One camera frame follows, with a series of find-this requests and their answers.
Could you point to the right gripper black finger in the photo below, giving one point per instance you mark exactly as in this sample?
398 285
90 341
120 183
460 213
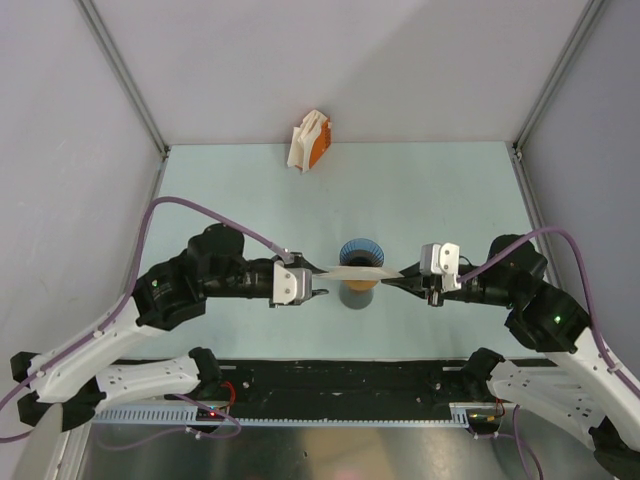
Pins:
411 271
414 287

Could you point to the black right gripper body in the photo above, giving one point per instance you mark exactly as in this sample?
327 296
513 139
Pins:
454 291

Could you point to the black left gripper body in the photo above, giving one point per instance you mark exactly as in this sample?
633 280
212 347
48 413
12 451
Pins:
273 305

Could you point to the single white paper filter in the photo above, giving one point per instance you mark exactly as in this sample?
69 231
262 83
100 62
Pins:
358 273

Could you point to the glass beaker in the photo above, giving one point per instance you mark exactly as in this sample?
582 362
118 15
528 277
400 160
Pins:
354 299

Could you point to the blue glass dripper cone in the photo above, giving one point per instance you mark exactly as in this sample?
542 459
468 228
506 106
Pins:
361 252

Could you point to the white paper coffee filters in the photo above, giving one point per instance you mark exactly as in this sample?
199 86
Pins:
296 154

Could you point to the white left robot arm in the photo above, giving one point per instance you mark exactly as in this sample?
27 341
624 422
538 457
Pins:
87 376

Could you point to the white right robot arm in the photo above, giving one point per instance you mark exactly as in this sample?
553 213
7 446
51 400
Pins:
598 399

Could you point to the orange filter box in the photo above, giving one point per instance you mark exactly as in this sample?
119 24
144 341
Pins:
317 141

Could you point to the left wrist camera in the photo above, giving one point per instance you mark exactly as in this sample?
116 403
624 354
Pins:
290 286

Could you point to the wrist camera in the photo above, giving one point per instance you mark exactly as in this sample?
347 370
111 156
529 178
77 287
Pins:
442 260
290 286

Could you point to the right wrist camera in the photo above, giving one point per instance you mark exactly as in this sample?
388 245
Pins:
442 260

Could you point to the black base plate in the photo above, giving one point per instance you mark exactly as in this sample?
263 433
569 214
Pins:
367 391

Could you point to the white cable duct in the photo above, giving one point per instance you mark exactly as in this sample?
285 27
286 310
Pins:
174 415

